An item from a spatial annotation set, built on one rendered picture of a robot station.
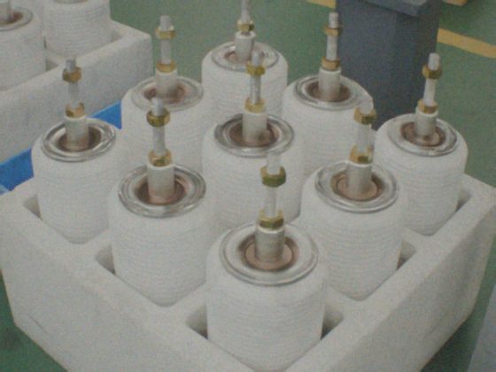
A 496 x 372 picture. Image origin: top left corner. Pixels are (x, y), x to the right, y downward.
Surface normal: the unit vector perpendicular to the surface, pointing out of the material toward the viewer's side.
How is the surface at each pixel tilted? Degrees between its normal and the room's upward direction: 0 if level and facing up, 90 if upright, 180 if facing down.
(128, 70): 90
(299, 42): 0
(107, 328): 90
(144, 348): 90
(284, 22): 0
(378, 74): 90
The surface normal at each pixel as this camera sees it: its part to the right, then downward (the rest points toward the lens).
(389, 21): -0.57, 0.47
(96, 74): 0.74, 0.40
